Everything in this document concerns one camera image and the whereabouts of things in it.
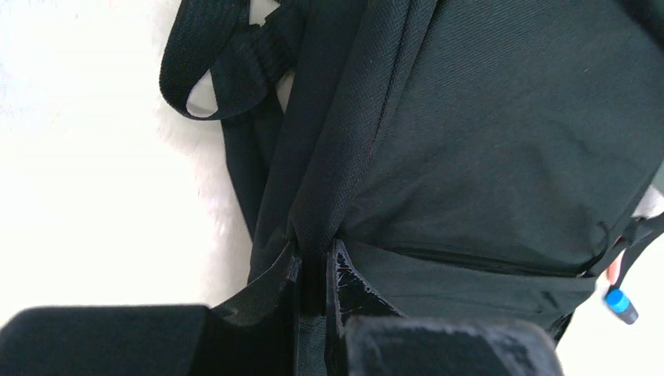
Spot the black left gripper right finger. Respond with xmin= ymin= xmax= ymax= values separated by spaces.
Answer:
xmin=325 ymin=240 xmax=563 ymax=376

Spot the black student backpack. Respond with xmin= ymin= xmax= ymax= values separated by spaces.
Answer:
xmin=159 ymin=1 xmax=663 ymax=375

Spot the orange pen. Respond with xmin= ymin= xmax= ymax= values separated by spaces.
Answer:
xmin=606 ymin=251 xmax=625 ymax=286

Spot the blue highlighter marker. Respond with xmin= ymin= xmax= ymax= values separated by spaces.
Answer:
xmin=604 ymin=288 xmax=639 ymax=325

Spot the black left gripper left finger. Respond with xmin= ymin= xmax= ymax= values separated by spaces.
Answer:
xmin=1 ymin=245 xmax=300 ymax=375

